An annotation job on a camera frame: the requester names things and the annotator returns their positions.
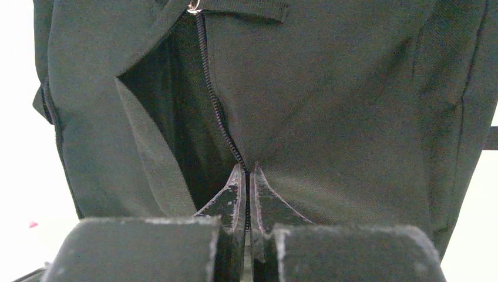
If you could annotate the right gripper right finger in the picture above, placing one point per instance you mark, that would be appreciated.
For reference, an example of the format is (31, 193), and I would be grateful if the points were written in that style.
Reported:
(286, 246)

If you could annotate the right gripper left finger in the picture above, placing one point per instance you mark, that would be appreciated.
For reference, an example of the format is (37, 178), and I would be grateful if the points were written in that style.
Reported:
(208, 246)

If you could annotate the black student backpack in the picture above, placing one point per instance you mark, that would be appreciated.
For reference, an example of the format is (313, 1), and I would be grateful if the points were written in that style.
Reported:
(369, 112)

